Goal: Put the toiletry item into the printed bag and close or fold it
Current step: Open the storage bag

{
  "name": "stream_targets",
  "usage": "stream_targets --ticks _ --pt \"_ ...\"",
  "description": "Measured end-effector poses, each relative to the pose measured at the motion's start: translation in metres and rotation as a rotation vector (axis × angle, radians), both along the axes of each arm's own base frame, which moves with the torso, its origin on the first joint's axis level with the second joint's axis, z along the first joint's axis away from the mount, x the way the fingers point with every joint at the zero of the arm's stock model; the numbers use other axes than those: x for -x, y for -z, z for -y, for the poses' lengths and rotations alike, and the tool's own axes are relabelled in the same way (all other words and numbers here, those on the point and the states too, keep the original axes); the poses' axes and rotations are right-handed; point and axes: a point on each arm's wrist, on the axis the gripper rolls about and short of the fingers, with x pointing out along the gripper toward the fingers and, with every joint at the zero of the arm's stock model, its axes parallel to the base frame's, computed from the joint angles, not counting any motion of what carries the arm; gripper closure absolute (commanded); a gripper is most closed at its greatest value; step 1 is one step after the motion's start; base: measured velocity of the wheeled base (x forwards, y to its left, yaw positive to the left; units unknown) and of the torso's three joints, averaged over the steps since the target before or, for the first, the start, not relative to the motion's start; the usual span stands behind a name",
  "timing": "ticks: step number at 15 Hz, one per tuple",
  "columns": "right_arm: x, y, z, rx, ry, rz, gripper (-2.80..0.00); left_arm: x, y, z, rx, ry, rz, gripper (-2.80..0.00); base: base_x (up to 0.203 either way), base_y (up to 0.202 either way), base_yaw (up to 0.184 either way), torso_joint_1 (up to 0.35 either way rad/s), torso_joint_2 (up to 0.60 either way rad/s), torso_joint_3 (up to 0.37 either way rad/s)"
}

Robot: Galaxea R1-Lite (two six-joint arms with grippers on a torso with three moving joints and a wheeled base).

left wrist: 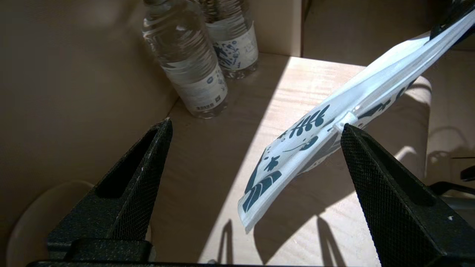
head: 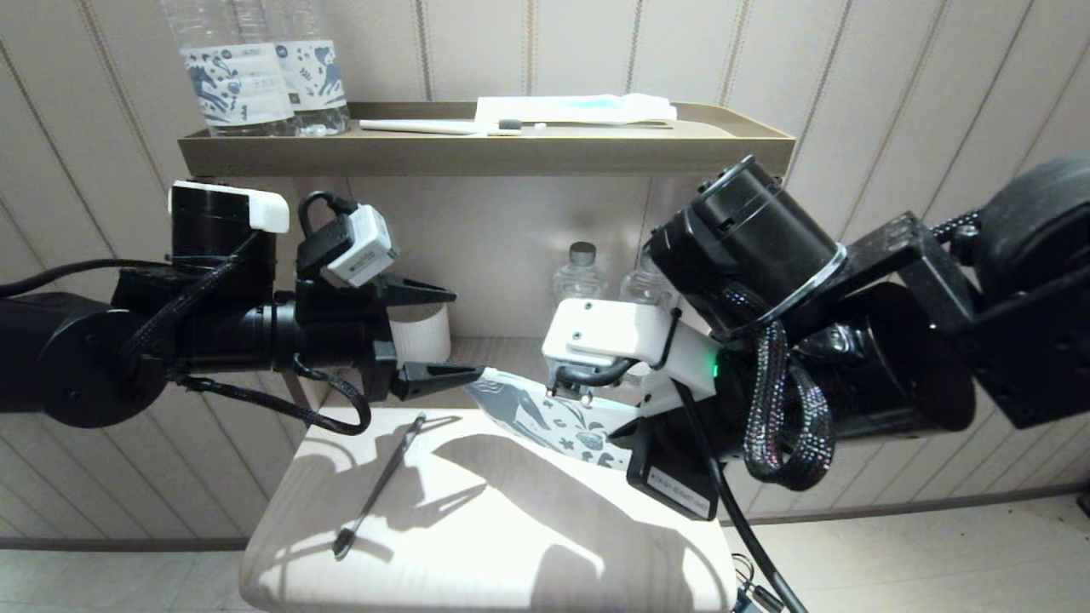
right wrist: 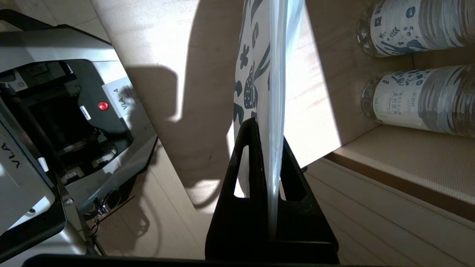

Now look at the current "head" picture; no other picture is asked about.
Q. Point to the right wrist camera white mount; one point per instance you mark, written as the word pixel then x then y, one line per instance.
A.
pixel 613 332

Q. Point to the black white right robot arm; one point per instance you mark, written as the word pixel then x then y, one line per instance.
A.
pixel 1022 298

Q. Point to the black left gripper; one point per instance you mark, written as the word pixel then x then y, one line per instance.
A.
pixel 324 332

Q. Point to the small clear water bottle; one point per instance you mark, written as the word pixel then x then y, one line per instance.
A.
pixel 581 277
pixel 643 285

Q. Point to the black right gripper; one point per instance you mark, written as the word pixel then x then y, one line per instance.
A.
pixel 886 366

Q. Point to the white toothbrush dark bristles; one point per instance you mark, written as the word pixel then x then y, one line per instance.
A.
pixel 426 126

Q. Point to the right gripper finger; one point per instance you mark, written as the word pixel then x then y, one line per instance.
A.
pixel 630 434

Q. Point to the grey toothbrush black bristles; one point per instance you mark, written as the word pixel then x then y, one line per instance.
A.
pixel 379 485

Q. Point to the brown open shelf cabinet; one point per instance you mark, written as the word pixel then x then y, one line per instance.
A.
pixel 477 153

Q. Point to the white blue horse pouch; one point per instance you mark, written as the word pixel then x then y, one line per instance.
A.
pixel 545 417

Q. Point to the white ribbed mug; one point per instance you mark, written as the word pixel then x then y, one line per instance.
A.
pixel 421 336

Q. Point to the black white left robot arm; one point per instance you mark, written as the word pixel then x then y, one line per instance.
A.
pixel 68 358

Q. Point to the white blue packet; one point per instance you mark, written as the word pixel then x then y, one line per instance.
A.
pixel 570 108

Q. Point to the large water bottle horse label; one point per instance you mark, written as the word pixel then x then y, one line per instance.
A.
pixel 234 81
pixel 319 77

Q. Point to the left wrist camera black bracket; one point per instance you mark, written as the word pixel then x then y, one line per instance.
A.
pixel 366 247

